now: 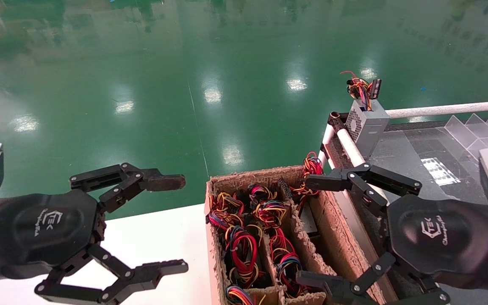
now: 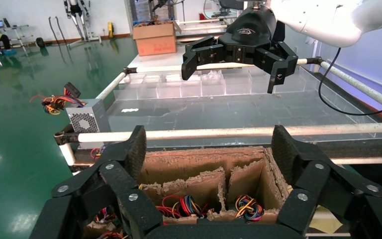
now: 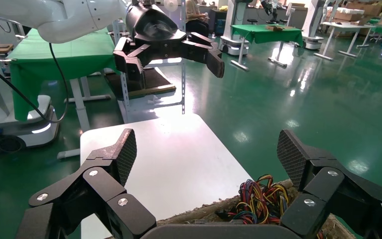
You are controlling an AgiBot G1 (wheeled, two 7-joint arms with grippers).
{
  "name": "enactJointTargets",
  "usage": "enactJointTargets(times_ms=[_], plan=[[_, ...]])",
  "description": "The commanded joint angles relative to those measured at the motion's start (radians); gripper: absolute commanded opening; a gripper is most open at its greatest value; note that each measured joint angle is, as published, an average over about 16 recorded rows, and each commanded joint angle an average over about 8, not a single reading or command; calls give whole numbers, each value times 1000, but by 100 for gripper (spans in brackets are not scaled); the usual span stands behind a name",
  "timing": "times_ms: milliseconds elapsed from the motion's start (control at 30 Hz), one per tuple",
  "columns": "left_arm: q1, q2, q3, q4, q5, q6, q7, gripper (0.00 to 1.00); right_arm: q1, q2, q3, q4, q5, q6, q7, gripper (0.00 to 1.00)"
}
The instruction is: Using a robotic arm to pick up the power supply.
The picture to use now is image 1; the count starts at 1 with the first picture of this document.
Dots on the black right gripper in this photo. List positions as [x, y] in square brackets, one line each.
[439, 237]

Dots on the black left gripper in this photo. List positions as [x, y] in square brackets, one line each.
[45, 228]

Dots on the clear acrylic divider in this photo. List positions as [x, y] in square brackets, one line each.
[464, 127]

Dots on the short white frame rail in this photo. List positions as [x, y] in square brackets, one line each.
[326, 135]

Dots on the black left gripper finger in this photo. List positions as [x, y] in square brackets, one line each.
[167, 182]

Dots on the brown cardboard divider box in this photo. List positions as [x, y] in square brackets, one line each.
[341, 237]

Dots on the black pipe joint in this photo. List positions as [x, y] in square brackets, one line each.
[336, 120]

